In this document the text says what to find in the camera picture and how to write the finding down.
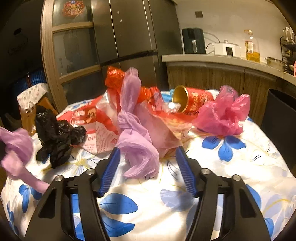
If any lilac plastic bag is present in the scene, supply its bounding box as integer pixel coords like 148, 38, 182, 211
1, 127, 49, 194
116, 67, 159, 179

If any red cylindrical can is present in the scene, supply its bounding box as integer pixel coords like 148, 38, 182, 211
172, 85, 214, 115

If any black trash bin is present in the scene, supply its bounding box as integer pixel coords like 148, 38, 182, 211
261, 89, 296, 175

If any black plastic bag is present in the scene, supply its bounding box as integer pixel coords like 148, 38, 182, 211
35, 105, 87, 169

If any translucent pink plastic bag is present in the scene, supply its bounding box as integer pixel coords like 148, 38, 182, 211
133, 103, 192, 159

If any red white printed bag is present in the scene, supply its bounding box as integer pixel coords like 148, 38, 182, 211
57, 92, 119, 154

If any wooden chair with cover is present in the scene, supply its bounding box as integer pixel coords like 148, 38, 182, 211
17, 83, 58, 136

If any wooden base cabinet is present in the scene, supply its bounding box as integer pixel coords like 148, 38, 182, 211
166, 62, 295, 125

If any wooden glass door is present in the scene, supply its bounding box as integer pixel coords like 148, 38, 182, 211
41, 0, 106, 111

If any red orange plastic bag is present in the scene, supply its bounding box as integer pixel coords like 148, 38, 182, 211
105, 66, 161, 103

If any steel pot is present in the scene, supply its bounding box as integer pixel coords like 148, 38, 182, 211
265, 57, 286, 72

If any white rice cooker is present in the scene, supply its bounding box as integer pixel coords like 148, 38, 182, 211
214, 40, 241, 58

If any cooking oil bottle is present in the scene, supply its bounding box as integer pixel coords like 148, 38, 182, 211
244, 30, 260, 63

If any black dish rack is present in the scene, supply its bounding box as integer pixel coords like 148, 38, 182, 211
280, 27, 295, 75

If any black air fryer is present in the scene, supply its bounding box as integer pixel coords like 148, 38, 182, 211
182, 28, 206, 54

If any dark grey refrigerator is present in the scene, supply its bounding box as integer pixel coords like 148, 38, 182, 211
91, 0, 183, 90

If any red round door decoration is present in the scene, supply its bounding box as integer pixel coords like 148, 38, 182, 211
62, 1, 85, 18

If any wall socket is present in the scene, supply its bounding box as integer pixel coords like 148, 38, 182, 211
195, 11, 203, 18

